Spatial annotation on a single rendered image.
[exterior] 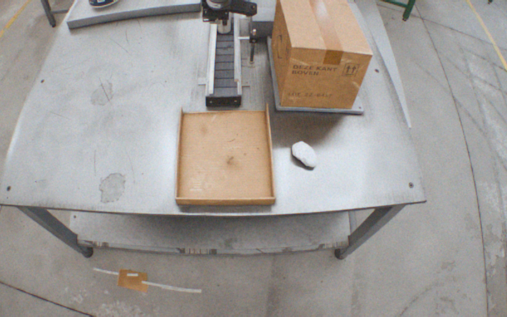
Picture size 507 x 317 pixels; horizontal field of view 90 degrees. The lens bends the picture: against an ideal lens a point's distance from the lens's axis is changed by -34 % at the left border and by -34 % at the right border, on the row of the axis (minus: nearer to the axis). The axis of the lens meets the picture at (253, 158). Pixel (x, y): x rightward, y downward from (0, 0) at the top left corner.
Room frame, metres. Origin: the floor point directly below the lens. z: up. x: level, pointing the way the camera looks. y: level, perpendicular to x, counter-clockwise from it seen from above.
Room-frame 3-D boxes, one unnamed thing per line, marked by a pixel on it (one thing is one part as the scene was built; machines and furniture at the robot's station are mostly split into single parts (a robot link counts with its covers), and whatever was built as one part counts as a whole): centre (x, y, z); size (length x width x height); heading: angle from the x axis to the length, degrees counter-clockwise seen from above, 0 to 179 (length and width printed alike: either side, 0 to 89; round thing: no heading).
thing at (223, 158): (0.51, 0.08, 0.85); 0.30 x 0.26 x 0.04; 9
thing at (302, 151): (0.53, -0.14, 0.85); 0.08 x 0.07 x 0.04; 23
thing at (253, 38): (0.88, 0.07, 0.91); 0.07 x 0.03 x 0.16; 99
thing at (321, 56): (0.85, -0.15, 0.99); 0.30 x 0.24 x 0.27; 10
